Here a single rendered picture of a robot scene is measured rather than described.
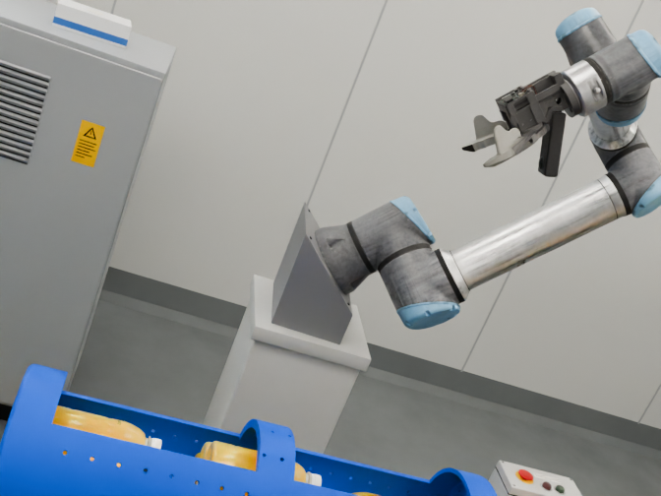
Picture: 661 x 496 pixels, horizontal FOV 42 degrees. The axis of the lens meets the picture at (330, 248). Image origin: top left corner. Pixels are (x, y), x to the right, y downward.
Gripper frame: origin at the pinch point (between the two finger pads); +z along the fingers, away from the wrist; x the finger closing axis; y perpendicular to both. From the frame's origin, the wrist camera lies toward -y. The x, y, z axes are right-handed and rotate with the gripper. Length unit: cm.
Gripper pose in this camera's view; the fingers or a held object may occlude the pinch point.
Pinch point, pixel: (473, 160)
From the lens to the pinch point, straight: 154.9
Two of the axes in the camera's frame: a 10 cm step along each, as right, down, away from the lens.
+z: -8.8, 4.7, 0.6
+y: -4.7, -8.3, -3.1
